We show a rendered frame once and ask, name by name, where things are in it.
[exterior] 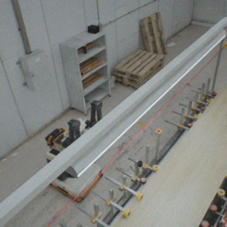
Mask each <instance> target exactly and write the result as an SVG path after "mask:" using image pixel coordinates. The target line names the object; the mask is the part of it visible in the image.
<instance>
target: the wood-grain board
mask: <svg viewBox="0 0 227 227"><path fill-rule="evenodd" d="M226 174H227V85H226V84H225V85H224V86H223V87H222V88H221V90H220V91H219V92H218V93H217V95H216V96H215V97H214V98H213V100H212V102H211V103H210V104H209V105H208V107H207V108H206V109H205V111H204V112H203V113H202V114H201V116H200V117H199V118H198V119H197V121H196V122H195V123H194V125H193V126H192V127H191V128H190V129H189V130H188V132H187V133H186V134H185V135H184V137H183V139H182V140H181V142H180V143H179V144H178V145H177V147H176V148H175V149H174V150H173V152H172V153H171V154H170V156H169V157H168V158H167V159H166V160H165V162H164V163H163V164H162V166H161V167H160V168H159V169H158V171H157V172H156V173H155V174H154V176H153V177H152V178H151V180H150V181H149V182H148V183H147V185H146V186H145V187H144V188H143V189H142V191H141V192H140V193H142V194H143V198H142V200H141V201H139V200H138V199H136V198H135V199H134V201H133V202H132V203H131V204H130V206H129V207H128V208H127V209H128V210H130V211H131V213H130V215H129V217H127V218H126V217H125V216H123V215H122V216H121V217H120V218H119V219H118V221H117V222H116V224H115V225H114V227H199V225H200V223H201V221H202V220H203V218H204V216H205V214H206V212H207V210H208V208H209V206H210V204H211V203H212V201H213V199H214V197H215V196H216V194H217V191H218V190H219V188H220V186H221V184H222V182H223V180H224V179H225V177H226Z"/></svg>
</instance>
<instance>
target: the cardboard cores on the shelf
mask: <svg viewBox="0 0 227 227"><path fill-rule="evenodd" d="M93 46H94V43H93V42H89V43H88V44H86V48H87V49H89V48H91V47H93ZM83 51H84V50H83V46H82V47H80V48H78V49H77V52H78V54H80V53H82V52H83ZM101 64H103V61H102V59H101V58H99V59H97V58H94V57H91V58H89V59H87V60H86V61H84V62H82V63H80V64H79V65H80V71H81V75H85V74H86V73H88V72H90V71H91V70H93V69H95V68H96V67H98V66H100V65H101ZM96 74H97V72H94V73H92V74H90V75H89V76H87V77H86V78H84V79H83V80H82V85H83V89H85V88H87V87H88V86H89V85H91V84H92V83H94V82H95V81H96V80H98V79H99V78H101V77H102V75H101V74H99V75H96Z"/></svg>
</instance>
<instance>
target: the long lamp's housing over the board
mask: <svg viewBox="0 0 227 227"><path fill-rule="evenodd" d="M225 35H226V30H224V29H222V30H221V31H220V32H219V33H218V34H217V35H216V36H215V37H214V38H212V39H211V40H210V41H209V42H208V43H207V44H206V45H205V46H203V47H202V48H201V49H200V50H199V51H198V52H197V53H196V54H194V55H193V56H192V57H191V58H190V59H189V60H188V61H187V62H186V63H184V64H183V65H182V66H181V67H180V68H179V69H178V70H177V71H176V72H174V73H173V74H172V75H171V76H169V77H168V78H167V79H166V80H165V81H164V82H163V83H162V84H161V85H159V86H158V87H157V88H156V89H155V90H154V91H153V92H152V93H150V94H149V95H148V96H147V97H146V98H145V99H144V100H143V101H142V102H141V103H139V104H138V105H137V106H136V107H135V108H134V109H133V110H132V111H130V112H129V113H128V114H127V115H126V116H125V117H124V118H123V119H122V120H121V121H120V122H119V123H118V124H116V125H115V126H114V127H113V128H112V129H111V130H110V131H109V132H108V133H106V134H105V135H104V136H103V137H101V138H100V139H99V140H98V141H97V142H96V143H95V144H94V145H93V146H91V147H90V148H89V149H88V150H87V151H86V152H85V153H84V154H83V155H81V156H80V157H79V158H78V159H77V160H76V161H75V162H74V163H72V164H71V165H70V166H69V167H68V168H67V169H66V170H65V172H67V173H69V174H70V175H72V176H73V177H75V178H76V179H78V175H79V174H80V173H81V172H83V171H84V170H85V169H86V168H87V167H88V166H89V165H90V164H91V163H92V162H93V161H94V160H95V159H96V158H97V157H98V156H99V155H100V154H101V153H102V152H103V151H105V150H106V149H107V148H108V147H109V146H110V145H111V144H112V143H113V142H114V141H115V140H116V139H117V138H118V137H119V136H120V135H121V134H122V133H123V132H125V131H126V130H127V129H128V128H129V127H130V126H131V125H132V124H133V123H134V122H135V121H136V120H137V119H138V118H139V117H140V116H141V115H142V114H143V113H144V112H145V111H147V110H148V109H149V108H150V107H151V106H152V105H153V104H154V103H155V102H156V101H157V100H158V99H159V98H160V97H161V96H162V95H163V94H164V93H165V92H166V91H168V90H169V89H170V88H171V87H172V86H173V85H174V84H175V83H176V82H177V81H178V80H179V79H180V78H181V77H182V76H183V75H184V74H185V73H186V72H187V71H189V70H190V69H191V68H192V67H193V66H194V65H195V64H196V63H197V62H198V61H199V60H200V59H201V58H202V57H203V56H204V55H205V54H206V53H207V52H208V51H209V50H211V49H212V48H213V47H214V46H215V45H216V44H217V43H218V42H219V41H220V40H221V39H222V38H223V37H225Z"/></svg>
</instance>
